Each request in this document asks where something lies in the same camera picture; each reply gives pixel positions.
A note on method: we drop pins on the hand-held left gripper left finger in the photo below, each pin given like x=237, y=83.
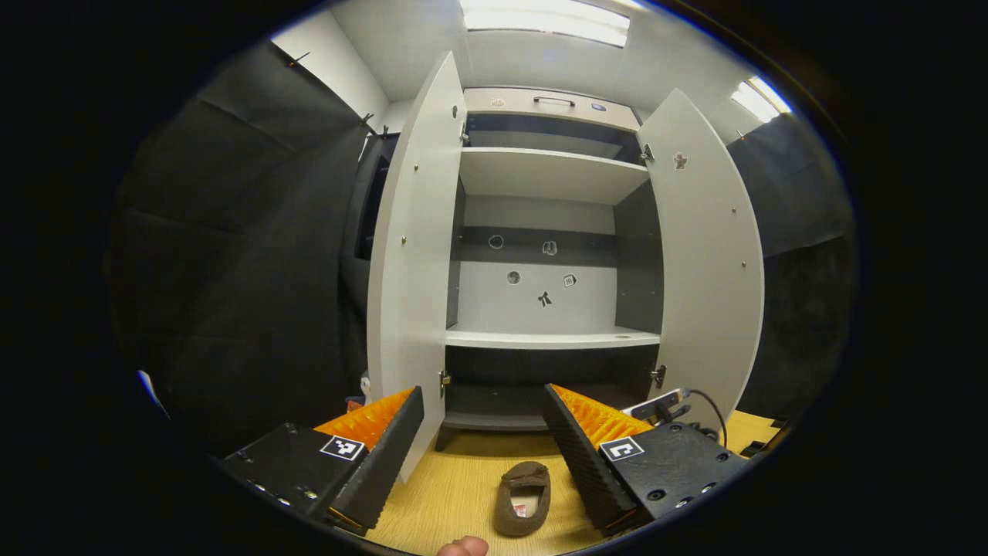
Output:
x=386, y=463

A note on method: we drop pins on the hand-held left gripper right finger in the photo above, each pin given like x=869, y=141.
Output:
x=587, y=463

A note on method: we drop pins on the brown fuzzy shoe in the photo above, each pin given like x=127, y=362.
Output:
x=525, y=483

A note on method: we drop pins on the white shoe cabinet door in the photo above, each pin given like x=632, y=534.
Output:
x=706, y=286
x=417, y=270

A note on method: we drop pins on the white shoe cabinet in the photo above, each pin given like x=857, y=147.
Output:
x=540, y=174

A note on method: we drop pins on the white cabinet drawer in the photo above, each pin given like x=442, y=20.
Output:
x=517, y=112

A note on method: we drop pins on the ceiling light panel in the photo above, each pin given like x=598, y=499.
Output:
x=756, y=99
x=540, y=19

